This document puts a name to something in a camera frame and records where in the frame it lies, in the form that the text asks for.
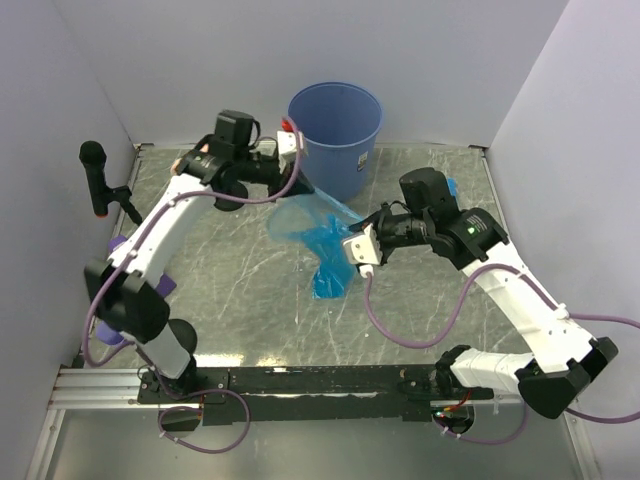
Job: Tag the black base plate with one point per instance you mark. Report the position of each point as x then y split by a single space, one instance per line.
221 409

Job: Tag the purple clear box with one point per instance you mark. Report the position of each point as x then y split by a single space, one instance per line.
165 285

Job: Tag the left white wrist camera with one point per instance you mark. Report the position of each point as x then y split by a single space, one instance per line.
289 145

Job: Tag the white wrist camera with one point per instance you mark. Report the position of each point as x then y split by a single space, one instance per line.
362 250
289 145

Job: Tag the blue trash bag roll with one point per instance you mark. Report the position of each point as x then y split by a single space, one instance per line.
452 186

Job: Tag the black microphone on stand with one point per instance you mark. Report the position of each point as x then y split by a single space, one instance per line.
93 159

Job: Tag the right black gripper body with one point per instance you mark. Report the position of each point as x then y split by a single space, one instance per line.
400 230

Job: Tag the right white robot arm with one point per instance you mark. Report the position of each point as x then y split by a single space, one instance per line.
563 357

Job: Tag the beige microphone on stand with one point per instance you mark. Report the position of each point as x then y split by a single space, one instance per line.
215 172

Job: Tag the aluminium rail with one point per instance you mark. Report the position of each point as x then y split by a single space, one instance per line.
122 388

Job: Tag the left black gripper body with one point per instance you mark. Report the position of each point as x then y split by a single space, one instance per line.
266 170

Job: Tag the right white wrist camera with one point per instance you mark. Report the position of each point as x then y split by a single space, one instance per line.
362 250

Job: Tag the blue plastic trash bin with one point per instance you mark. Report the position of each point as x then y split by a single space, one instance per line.
340 123

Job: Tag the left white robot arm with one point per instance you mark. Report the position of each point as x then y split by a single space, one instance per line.
123 287

